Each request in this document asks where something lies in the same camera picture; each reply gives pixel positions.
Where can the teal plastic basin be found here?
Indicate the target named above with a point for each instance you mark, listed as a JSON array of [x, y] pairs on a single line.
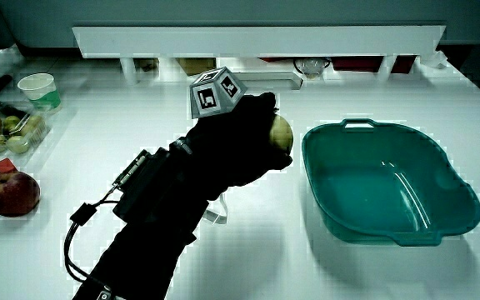
[[369, 196]]

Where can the clear plastic fruit box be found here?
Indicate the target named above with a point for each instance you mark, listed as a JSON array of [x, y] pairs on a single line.
[[42, 134]]

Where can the person's left hand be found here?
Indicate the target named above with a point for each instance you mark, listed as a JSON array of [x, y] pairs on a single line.
[[231, 146]]

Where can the red tag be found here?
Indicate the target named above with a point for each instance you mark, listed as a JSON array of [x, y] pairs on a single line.
[[5, 165]]

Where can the white and green paper cup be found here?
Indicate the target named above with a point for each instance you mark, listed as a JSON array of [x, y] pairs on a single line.
[[42, 93]]

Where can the white desk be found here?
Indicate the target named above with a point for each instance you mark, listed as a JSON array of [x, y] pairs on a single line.
[[244, 258]]

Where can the black wrist sensor box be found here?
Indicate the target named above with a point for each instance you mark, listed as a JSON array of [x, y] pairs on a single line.
[[144, 183]]

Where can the crumpled white paper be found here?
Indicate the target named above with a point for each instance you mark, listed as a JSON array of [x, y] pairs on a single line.
[[435, 60]]

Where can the brown cardboard box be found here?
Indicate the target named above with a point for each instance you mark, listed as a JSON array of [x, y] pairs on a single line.
[[196, 65]]

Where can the red apple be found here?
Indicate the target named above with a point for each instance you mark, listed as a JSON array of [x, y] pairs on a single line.
[[11, 193]]

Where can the clear glass bowl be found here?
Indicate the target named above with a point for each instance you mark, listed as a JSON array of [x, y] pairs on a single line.
[[311, 66]]

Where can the yellow-green pear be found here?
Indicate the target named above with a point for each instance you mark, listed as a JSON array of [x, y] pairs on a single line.
[[282, 133]]

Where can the white desk shelf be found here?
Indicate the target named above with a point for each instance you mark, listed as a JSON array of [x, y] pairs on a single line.
[[256, 41]]

